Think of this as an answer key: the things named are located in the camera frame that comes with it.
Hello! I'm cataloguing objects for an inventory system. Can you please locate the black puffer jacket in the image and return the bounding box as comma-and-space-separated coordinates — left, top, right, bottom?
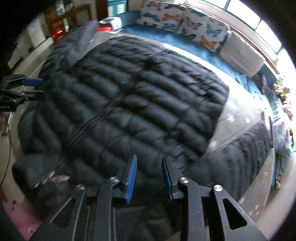
13, 21, 270, 217

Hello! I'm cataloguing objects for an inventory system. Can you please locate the white cabinet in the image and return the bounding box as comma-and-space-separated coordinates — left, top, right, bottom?
26, 13, 51, 49

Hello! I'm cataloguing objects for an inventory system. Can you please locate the wooden shelf cabinet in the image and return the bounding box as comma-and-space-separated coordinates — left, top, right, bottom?
44, 4, 92, 44

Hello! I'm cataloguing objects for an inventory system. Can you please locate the red fabric item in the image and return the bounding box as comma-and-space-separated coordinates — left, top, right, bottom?
97, 26, 113, 32

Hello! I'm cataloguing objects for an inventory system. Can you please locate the colourful plastic bag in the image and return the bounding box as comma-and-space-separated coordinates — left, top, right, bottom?
273, 113, 293, 157

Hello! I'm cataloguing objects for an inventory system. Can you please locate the blue bed sheet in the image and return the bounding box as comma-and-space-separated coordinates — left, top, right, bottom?
115, 10, 283, 113

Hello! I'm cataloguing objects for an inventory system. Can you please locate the purple toy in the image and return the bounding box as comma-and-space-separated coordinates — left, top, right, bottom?
261, 75, 268, 94

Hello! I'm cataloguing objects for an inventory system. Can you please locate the stuffed toys group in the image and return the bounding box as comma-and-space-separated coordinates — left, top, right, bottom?
273, 77, 291, 100

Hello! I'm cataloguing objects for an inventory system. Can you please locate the left butterfly print pillow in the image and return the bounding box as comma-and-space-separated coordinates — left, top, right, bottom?
137, 1, 186, 32

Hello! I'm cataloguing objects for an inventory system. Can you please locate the butterfly print pillow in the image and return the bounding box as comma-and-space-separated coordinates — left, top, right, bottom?
177, 8, 229, 52
137, 1, 186, 32

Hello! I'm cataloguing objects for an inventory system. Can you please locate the white plain pillow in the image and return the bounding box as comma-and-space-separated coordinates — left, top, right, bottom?
219, 31, 265, 78

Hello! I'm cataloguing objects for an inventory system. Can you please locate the right butterfly print pillow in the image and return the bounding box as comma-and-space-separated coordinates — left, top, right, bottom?
177, 8, 229, 52

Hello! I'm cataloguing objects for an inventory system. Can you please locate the window with green frame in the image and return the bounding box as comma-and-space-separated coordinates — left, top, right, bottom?
205, 0, 283, 55

